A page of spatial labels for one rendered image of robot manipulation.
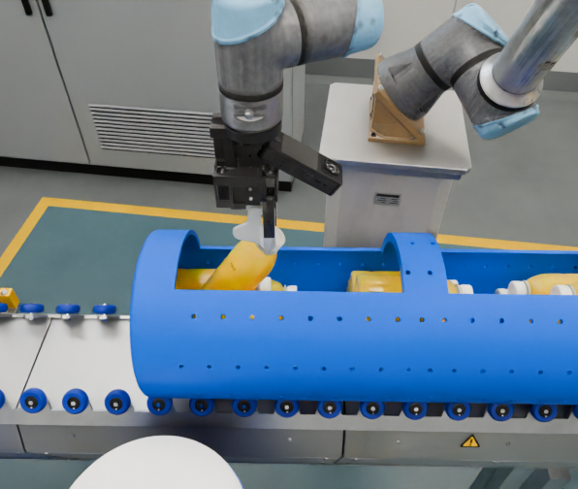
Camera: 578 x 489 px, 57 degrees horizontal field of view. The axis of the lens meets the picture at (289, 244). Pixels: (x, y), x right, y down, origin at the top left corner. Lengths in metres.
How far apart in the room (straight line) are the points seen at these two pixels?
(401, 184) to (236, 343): 0.58
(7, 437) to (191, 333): 0.49
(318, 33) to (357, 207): 0.70
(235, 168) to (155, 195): 2.23
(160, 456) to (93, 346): 0.35
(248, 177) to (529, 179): 2.62
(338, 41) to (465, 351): 0.47
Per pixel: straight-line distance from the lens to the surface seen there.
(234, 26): 0.58
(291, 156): 0.67
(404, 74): 1.18
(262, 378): 0.83
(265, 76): 0.61
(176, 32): 2.46
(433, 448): 1.09
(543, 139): 3.56
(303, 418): 1.01
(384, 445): 1.07
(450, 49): 1.16
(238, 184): 0.69
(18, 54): 2.85
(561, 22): 0.92
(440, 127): 1.29
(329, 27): 0.62
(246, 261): 0.80
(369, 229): 1.31
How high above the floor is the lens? 1.84
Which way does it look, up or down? 46 degrees down
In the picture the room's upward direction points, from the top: straight up
